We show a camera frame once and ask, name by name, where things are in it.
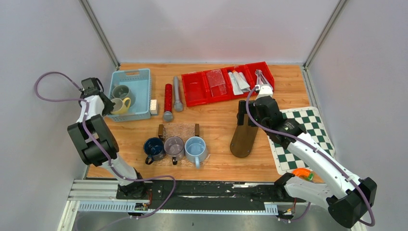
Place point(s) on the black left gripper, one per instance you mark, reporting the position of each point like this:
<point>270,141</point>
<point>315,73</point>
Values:
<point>109,107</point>

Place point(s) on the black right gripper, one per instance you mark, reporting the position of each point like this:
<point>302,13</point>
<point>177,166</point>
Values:
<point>240,114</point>

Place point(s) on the grey green mug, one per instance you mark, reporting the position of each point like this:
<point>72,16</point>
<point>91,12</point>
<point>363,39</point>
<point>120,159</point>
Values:
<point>122,92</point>

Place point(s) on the cream yellow mug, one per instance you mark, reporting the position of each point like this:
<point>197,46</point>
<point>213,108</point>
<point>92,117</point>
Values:
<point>121,106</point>

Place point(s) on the light blue mug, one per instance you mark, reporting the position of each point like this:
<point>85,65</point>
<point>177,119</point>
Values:
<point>196,151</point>

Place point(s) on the purple grey mug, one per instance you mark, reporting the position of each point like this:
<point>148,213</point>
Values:
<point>174,147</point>

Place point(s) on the dark blue mug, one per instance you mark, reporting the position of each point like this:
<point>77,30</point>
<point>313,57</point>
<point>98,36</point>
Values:
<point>154,149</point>

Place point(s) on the clear textured plastic sheet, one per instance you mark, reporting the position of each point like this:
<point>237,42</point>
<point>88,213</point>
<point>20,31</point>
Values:
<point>216,83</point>

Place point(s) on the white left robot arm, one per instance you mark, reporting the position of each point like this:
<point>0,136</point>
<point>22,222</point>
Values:
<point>96,144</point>

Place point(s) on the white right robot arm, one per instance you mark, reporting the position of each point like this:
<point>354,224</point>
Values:
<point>347,197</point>

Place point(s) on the white toothpaste tube left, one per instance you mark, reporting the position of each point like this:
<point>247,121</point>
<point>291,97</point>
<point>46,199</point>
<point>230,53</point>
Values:
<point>235,87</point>

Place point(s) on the white toothpaste tube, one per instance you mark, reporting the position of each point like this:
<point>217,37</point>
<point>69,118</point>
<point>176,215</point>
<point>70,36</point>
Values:
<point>236,76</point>
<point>235,87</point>

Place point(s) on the grey toothpaste tube right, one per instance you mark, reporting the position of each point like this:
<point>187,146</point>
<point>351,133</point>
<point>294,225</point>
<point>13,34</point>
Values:
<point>243,84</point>

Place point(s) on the white toothpaste tube middle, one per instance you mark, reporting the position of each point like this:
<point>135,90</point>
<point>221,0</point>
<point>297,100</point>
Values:
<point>236,76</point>

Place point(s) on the brown oval wooden tray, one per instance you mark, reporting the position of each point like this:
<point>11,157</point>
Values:
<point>243,139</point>

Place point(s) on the red bin with toothpaste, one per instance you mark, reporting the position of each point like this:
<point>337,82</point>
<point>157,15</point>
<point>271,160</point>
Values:
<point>238,68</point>

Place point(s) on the light blue plastic basket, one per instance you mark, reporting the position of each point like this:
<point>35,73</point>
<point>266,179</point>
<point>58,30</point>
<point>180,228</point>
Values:
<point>140,85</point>

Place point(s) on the silver microphone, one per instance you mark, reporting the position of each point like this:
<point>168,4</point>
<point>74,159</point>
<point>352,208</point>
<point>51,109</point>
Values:
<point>178,105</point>

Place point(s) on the white toy brick block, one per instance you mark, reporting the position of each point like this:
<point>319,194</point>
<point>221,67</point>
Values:
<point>154,107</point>

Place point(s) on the green white chessboard mat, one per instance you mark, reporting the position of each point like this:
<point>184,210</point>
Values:
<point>287,160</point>

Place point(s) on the red glitter microphone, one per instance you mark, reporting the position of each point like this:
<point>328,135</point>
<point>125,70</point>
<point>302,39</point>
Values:
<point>168,115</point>

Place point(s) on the orange green tape roll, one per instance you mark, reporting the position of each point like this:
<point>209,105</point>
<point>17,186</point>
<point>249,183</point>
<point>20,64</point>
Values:
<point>304,173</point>

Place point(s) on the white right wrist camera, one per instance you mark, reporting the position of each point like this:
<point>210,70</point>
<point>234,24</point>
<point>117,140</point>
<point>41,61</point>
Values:
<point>264,90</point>

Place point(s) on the left aluminium frame post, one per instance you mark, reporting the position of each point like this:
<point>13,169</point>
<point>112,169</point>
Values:
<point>89,12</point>

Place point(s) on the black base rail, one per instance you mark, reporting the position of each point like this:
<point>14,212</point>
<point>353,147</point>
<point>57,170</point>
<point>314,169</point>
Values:
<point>213,195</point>

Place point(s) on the aluminium corner frame post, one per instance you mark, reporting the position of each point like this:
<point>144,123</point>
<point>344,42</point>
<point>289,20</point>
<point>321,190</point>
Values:
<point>325,32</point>

